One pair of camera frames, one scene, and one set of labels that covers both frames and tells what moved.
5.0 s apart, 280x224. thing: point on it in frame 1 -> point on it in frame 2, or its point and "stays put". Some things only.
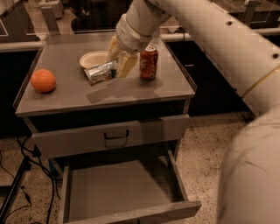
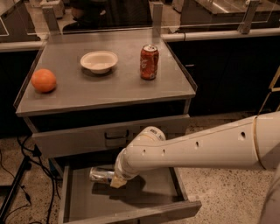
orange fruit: (43, 80) stays put
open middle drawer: (99, 192) stays put
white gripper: (128, 37) -> (124, 172)
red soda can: (149, 60) stays put
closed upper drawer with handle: (111, 136) stays put
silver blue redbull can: (101, 73) -> (101, 175)
